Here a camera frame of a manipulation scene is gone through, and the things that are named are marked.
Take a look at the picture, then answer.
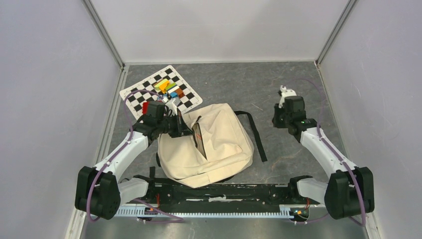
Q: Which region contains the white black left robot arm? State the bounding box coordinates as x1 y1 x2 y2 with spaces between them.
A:
75 99 193 222

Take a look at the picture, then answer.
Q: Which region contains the red plastic block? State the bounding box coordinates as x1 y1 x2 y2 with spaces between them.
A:
142 101 149 115

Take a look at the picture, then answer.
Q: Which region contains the black white chessboard mat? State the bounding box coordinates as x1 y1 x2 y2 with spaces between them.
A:
119 65 203 119

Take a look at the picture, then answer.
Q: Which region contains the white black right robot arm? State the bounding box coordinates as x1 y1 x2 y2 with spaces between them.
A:
272 96 375 223

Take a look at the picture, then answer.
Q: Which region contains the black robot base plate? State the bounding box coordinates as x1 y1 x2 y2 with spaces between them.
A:
142 178 318 213

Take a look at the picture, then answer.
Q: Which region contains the green yellow block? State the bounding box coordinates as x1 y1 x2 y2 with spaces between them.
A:
153 79 168 92

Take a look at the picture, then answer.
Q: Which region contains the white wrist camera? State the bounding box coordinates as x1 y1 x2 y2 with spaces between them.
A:
278 85 297 109
162 95 181 116

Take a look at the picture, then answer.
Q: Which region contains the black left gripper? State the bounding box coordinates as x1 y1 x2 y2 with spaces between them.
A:
157 112 194 138

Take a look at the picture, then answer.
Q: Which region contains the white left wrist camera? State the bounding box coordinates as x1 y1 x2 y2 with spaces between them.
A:
162 95 181 116

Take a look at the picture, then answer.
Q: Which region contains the orange block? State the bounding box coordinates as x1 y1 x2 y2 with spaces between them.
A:
159 80 172 94

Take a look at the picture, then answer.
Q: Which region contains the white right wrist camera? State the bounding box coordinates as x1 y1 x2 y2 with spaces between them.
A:
278 85 297 109

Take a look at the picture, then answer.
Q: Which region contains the beige canvas backpack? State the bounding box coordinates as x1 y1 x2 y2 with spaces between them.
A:
157 103 268 188

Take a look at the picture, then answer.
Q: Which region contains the brown block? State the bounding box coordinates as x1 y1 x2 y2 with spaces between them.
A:
175 88 185 98

